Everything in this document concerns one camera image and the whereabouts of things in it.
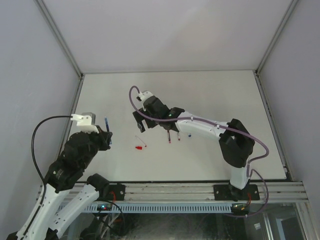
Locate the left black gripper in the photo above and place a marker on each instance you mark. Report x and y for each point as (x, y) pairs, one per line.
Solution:
(105, 139)

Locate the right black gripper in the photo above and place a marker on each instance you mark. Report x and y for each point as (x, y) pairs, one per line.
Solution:
(141, 116)

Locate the white pen blue print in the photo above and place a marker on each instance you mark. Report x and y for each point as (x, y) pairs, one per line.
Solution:
(107, 128)

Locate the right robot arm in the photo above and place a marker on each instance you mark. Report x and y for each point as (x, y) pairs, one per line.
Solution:
(232, 137)

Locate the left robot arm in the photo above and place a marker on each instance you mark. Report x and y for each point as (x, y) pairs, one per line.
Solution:
(46, 221)

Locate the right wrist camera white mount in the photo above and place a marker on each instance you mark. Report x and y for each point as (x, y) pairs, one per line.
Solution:
(144, 95)

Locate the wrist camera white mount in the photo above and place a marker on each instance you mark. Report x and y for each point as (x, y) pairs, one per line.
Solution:
(144, 95)
(85, 122)

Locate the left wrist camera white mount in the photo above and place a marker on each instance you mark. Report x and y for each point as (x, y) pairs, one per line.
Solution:
(85, 122)

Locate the perforated blue cable tray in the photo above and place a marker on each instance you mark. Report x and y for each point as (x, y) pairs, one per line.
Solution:
(159, 208)

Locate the aluminium rail frame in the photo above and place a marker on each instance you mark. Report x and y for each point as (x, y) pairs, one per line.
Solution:
(277, 192)

